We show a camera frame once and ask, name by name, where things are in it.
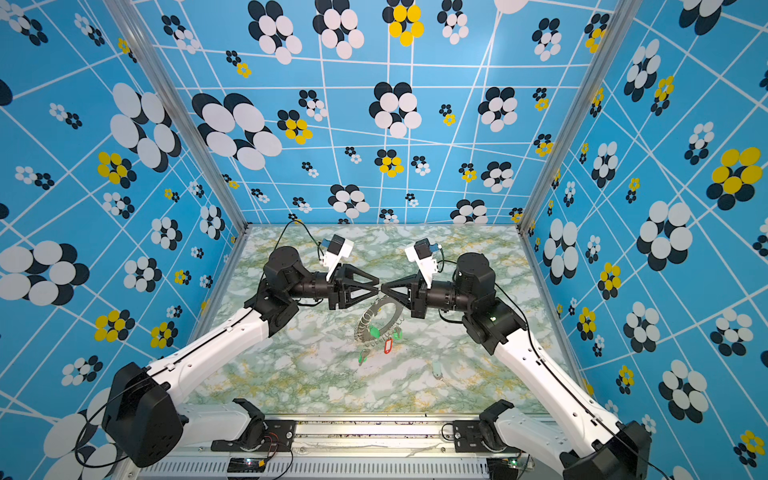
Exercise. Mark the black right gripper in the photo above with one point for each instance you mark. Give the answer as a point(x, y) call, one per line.
point(417, 302)

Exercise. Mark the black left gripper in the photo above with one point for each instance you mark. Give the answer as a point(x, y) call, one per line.
point(339, 292)

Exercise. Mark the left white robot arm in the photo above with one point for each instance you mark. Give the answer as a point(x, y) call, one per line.
point(147, 414)

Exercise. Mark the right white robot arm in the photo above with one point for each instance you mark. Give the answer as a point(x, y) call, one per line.
point(540, 360)

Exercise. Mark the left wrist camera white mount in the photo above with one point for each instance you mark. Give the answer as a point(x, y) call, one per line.
point(333, 250)

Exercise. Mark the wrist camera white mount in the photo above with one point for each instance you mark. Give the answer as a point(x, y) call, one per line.
point(422, 254)
point(333, 250)

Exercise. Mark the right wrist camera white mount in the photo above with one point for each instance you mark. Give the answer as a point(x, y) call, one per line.
point(422, 254)

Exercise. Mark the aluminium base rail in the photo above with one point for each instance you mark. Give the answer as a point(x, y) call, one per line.
point(349, 447)

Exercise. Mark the aluminium corner post right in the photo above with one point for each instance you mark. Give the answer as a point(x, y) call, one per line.
point(621, 21)

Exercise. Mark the aluminium corner post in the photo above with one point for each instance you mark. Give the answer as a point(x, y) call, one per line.
point(621, 21)
point(128, 21)

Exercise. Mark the aluminium corner post left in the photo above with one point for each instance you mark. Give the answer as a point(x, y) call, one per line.
point(128, 21)

